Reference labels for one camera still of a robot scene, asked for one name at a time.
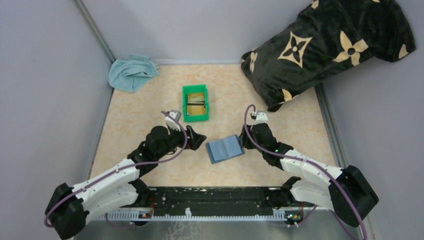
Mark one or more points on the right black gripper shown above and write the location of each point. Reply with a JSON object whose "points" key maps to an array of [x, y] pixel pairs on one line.
{"points": [[247, 139]]}

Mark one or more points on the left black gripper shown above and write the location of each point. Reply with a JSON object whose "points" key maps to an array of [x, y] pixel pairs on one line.
{"points": [[189, 137]]}

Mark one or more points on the blue leather card holder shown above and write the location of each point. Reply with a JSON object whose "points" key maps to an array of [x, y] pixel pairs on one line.
{"points": [[224, 149]]}

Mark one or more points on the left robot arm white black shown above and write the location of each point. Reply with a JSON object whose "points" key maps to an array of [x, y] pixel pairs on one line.
{"points": [[72, 207]]}

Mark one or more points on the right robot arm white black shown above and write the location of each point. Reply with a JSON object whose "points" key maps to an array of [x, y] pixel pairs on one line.
{"points": [[345, 191]]}

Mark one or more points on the cards in green bin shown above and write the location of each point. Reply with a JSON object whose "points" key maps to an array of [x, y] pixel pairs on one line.
{"points": [[196, 104]]}

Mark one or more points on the green plastic bin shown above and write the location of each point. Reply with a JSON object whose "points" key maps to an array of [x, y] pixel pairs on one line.
{"points": [[186, 89]]}

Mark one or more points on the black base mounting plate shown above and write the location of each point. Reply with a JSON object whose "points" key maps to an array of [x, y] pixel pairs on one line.
{"points": [[215, 201]]}

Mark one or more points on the light blue cloth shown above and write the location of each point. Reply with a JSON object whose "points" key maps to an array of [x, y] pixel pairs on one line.
{"points": [[132, 74]]}

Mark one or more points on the black floral blanket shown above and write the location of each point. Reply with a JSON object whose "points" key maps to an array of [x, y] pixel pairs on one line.
{"points": [[328, 37]]}

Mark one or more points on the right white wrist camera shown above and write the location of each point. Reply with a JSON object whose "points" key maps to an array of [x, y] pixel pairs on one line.
{"points": [[259, 117]]}

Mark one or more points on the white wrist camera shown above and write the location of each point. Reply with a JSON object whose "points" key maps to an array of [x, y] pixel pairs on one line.
{"points": [[259, 117], [172, 118]]}

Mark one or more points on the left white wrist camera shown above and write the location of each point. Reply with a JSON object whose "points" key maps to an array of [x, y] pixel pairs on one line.
{"points": [[172, 118]]}

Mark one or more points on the aluminium frame rail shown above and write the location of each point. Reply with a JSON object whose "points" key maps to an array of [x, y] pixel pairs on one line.
{"points": [[143, 214]]}

